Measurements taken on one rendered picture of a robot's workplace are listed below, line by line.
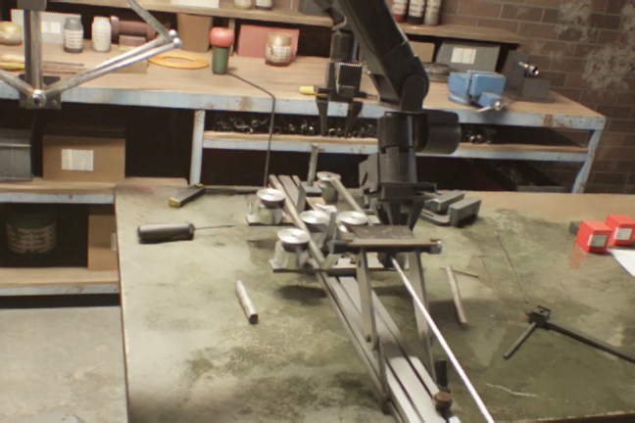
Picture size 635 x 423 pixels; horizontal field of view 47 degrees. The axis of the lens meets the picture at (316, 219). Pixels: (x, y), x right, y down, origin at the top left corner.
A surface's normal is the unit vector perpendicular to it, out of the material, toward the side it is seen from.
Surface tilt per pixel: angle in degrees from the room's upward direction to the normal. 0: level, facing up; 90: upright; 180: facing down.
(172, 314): 0
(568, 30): 90
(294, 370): 0
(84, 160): 90
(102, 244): 90
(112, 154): 91
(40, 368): 0
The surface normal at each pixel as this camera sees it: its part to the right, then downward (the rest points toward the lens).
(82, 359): 0.13, -0.91
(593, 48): 0.26, 0.42
